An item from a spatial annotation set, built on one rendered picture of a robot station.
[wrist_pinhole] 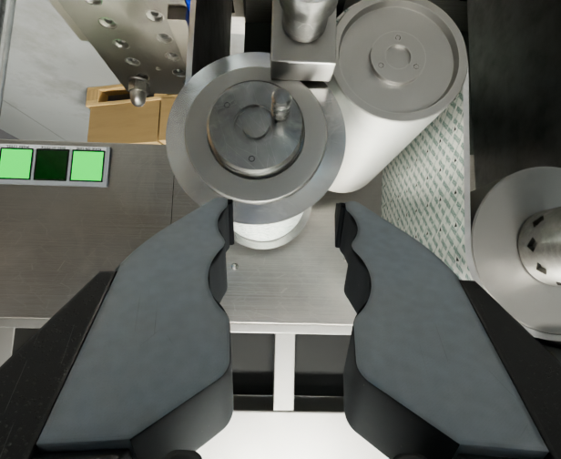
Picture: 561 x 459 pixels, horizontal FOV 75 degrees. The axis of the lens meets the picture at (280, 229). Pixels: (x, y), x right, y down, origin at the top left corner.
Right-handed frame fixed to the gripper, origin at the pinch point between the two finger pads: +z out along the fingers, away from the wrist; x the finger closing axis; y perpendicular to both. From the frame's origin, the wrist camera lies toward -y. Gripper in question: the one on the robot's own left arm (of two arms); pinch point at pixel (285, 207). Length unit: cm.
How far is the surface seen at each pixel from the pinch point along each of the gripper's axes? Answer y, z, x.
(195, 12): -4.3, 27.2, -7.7
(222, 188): 7.2, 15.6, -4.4
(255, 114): 1.9, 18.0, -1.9
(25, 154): 18, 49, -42
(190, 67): -0.3, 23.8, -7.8
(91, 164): 19, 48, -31
